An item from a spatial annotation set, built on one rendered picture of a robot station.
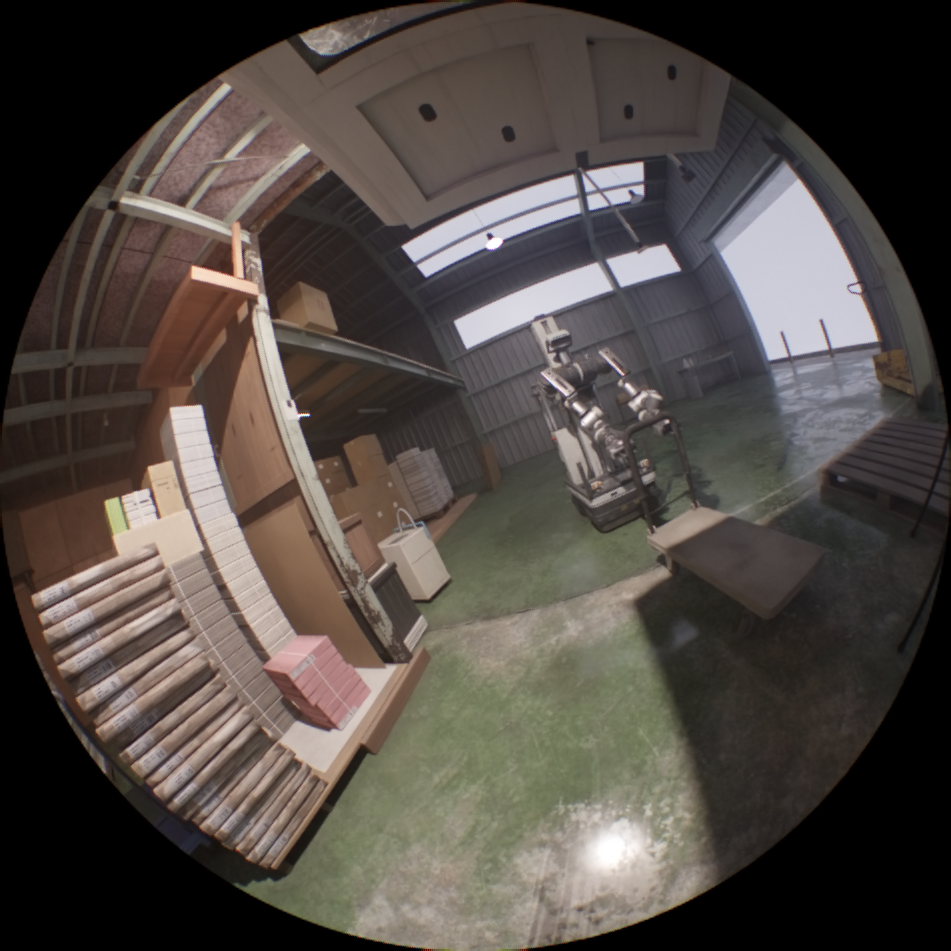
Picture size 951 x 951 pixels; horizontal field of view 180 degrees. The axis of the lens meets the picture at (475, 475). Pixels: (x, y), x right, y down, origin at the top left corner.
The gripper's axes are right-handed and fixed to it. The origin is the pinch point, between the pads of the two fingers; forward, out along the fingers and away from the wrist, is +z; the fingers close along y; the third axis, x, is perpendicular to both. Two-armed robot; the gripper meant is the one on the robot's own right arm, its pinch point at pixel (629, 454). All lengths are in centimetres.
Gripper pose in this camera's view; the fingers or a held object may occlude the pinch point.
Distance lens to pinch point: 151.8
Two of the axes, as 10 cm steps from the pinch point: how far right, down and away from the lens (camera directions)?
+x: -3.7, -8.3, -4.3
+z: 1.3, 4.1, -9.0
